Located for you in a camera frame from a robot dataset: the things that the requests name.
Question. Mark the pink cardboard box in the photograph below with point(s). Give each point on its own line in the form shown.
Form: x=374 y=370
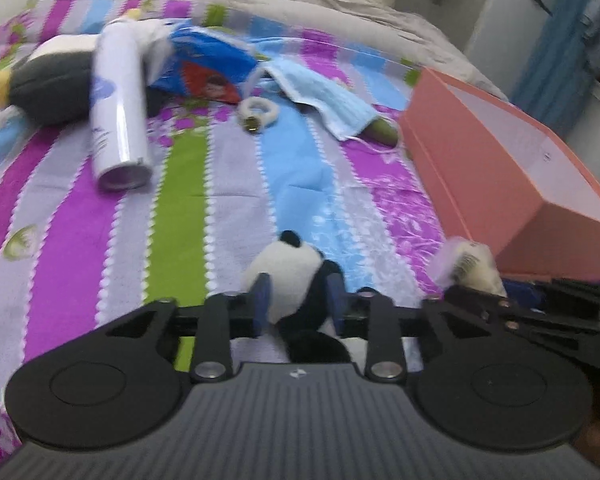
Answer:
x=497 y=176

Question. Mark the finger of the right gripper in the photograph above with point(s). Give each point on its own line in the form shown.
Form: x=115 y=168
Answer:
x=587 y=289
x=488 y=307

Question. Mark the green plush stick toy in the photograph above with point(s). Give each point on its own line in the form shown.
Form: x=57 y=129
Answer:
x=382 y=132

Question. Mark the white spray can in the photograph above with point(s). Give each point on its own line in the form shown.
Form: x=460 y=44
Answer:
x=121 y=156

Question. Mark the blue curtain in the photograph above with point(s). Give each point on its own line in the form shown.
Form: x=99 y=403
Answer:
x=563 y=66

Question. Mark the grey penguin plush toy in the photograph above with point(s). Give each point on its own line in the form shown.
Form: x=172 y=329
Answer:
x=52 y=85

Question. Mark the small panda plush toy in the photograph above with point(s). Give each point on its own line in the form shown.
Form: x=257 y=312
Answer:
x=297 y=326

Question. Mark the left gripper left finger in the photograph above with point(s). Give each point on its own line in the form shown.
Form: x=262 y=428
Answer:
x=222 y=318

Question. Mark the grey wardrobe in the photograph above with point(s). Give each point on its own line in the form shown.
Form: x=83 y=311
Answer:
x=497 y=36

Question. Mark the blue surgical mask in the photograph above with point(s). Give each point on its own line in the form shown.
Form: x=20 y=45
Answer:
x=343 y=114

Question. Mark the blue tissue pack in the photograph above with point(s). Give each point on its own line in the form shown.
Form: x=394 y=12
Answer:
x=202 y=63

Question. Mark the cotton pads plastic bag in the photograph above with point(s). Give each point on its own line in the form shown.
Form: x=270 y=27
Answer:
x=465 y=263

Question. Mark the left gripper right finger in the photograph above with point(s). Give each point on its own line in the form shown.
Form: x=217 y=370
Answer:
x=372 y=316

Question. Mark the striped colourful bed sheet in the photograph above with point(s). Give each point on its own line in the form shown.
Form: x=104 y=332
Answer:
x=96 y=287

